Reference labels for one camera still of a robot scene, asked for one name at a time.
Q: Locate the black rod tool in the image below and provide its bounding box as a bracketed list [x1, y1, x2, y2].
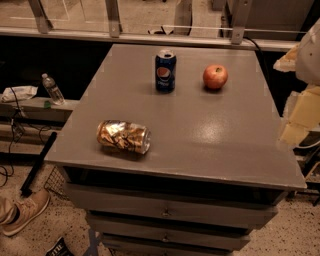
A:
[20, 132, 57, 197]

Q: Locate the crushed orange soda can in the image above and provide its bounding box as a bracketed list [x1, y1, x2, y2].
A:
[96, 120, 151, 154]

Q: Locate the black cable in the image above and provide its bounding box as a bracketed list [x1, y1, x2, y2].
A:
[0, 87, 54, 188]

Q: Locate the clear plastic water bottle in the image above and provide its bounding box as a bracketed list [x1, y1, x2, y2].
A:
[42, 73, 65, 105]

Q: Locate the middle cabinet drawer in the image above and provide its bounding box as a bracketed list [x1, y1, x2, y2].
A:
[86, 214, 250, 251]

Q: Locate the tan sneaker shoe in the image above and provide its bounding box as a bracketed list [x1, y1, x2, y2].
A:
[0, 189, 50, 237]

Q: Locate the white crumpled cloth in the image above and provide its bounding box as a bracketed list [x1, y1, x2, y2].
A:
[1, 86, 38, 102]

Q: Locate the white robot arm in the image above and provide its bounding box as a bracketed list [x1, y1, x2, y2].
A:
[273, 19, 320, 146]

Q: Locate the wire mesh basket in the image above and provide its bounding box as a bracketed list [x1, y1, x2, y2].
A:
[44, 167, 68, 200]

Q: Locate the bottom cabinet drawer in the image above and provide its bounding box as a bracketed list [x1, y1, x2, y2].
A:
[101, 234, 233, 256]

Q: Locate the cabinet drawer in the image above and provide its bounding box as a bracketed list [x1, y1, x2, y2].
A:
[63, 183, 277, 229]
[86, 214, 250, 251]
[101, 234, 233, 256]

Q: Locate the black snack bag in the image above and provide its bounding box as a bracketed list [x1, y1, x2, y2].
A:
[45, 237, 74, 256]

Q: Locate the blue pepsi can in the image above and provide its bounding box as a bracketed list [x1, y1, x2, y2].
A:
[155, 49, 177, 93]

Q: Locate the top cabinet drawer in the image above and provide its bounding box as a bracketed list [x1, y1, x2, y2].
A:
[63, 183, 277, 229]

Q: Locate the grey drawer cabinet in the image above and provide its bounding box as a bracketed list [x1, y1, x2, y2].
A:
[44, 43, 308, 256]

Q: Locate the red apple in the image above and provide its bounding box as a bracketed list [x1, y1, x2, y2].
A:
[203, 64, 228, 90]

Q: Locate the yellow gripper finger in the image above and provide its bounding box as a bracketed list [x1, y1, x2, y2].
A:
[279, 85, 320, 146]

